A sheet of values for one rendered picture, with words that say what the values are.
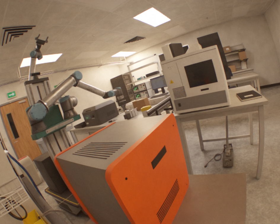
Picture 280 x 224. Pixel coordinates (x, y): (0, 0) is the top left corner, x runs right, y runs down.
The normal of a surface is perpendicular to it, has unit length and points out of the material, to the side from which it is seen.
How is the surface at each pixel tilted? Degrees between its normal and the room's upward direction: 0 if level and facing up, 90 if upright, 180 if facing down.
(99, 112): 90
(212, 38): 90
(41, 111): 92
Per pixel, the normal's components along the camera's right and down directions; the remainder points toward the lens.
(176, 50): 0.52, -0.01
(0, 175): 0.80, -0.15
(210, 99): -0.51, 0.32
